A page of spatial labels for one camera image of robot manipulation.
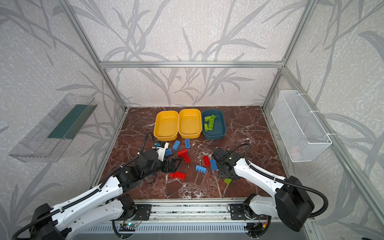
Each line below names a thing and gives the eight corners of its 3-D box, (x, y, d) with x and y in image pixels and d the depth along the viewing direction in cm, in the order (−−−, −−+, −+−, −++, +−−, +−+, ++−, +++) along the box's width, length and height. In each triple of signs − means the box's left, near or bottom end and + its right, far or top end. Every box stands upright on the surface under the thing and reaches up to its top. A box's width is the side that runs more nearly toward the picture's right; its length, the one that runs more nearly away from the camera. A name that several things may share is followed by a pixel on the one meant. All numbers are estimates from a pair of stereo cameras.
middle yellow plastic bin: (177, 139, 104) (176, 134, 99) (180, 114, 119) (179, 108, 114) (201, 139, 104) (201, 134, 99) (201, 114, 119) (201, 108, 114)
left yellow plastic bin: (153, 141, 103) (150, 136, 98) (159, 116, 118) (157, 110, 113) (177, 141, 103) (176, 136, 98) (180, 116, 118) (179, 110, 113)
